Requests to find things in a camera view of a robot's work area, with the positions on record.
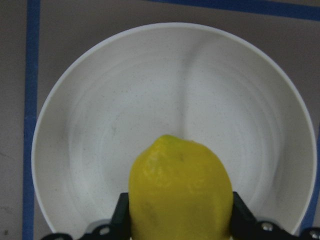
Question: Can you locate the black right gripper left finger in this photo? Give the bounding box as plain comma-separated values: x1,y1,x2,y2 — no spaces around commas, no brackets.
110,192,132,237

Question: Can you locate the yellow lemon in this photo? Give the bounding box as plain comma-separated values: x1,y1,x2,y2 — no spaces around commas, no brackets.
128,135,233,240

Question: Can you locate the cream round plate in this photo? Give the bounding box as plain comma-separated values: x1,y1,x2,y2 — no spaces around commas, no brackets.
32,22,317,238

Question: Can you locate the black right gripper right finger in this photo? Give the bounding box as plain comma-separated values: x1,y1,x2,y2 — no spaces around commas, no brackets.
230,191,258,238

